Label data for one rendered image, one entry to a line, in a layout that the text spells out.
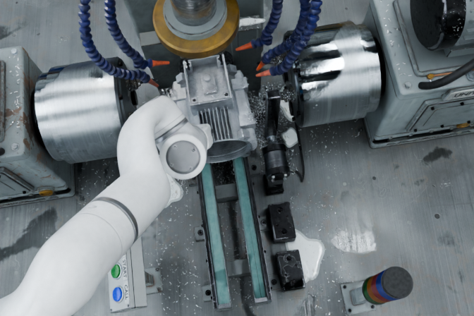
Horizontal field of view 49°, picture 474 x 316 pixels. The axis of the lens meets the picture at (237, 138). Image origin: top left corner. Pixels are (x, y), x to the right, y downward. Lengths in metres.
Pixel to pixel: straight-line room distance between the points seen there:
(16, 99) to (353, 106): 0.80
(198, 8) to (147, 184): 0.37
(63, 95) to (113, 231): 0.59
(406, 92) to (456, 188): 0.44
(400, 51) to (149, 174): 0.70
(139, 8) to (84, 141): 0.37
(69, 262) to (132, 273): 0.52
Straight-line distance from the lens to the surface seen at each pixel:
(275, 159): 1.28
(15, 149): 1.28
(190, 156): 0.93
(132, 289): 1.21
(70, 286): 0.71
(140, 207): 0.80
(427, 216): 1.56
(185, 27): 1.07
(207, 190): 1.39
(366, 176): 1.55
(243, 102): 1.30
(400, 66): 1.28
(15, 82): 1.35
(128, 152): 0.89
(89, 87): 1.27
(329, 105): 1.28
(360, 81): 1.27
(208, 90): 1.25
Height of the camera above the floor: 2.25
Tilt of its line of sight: 69 degrees down
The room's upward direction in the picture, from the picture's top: 6 degrees counter-clockwise
